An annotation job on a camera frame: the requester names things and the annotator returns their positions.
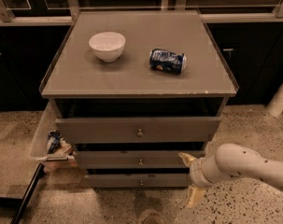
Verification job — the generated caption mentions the grey drawer cabinet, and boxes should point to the grey drawer cabinet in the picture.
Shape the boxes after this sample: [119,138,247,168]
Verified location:
[41,11,238,176]

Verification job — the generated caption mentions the crushed blue soda can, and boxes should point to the crushed blue soda can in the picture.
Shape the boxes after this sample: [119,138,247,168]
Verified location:
[149,49,186,75]

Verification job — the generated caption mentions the grey drawer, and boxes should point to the grey drawer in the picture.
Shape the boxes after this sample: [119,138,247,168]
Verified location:
[55,117,220,144]
[85,174,191,189]
[73,149,206,169]

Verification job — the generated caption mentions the blue snack bag in bin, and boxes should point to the blue snack bag in bin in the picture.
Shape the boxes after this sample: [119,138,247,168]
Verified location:
[47,130,62,154]

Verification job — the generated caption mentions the white ceramic bowl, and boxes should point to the white ceramic bowl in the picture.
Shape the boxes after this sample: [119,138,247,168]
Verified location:
[89,32,126,63]

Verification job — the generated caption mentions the clear plastic bin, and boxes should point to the clear plastic bin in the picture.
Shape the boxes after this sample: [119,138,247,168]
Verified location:
[30,104,77,170]

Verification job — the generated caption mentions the grey bottom drawer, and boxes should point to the grey bottom drawer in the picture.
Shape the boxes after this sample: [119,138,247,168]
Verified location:
[85,174,191,189]

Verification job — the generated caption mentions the metal window frame rail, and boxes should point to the metal window frame rail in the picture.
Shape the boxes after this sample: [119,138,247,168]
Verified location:
[0,0,283,25]

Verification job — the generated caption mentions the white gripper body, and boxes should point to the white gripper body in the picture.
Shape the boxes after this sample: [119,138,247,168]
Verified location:
[190,158,213,189]

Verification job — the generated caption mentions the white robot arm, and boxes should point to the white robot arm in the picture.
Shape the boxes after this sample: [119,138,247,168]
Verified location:
[178,144,283,208]

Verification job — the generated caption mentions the black bar on floor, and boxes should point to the black bar on floor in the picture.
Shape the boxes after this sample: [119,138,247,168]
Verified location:
[10,164,45,224]

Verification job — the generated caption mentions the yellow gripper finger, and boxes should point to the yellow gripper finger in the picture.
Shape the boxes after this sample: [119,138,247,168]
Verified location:
[187,185,205,208]
[178,152,196,167]

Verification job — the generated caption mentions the white table leg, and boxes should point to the white table leg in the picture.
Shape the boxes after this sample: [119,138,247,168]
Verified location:
[266,83,283,117]

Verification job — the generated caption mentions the grey top drawer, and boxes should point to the grey top drawer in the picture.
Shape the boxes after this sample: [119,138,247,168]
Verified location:
[55,117,220,144]

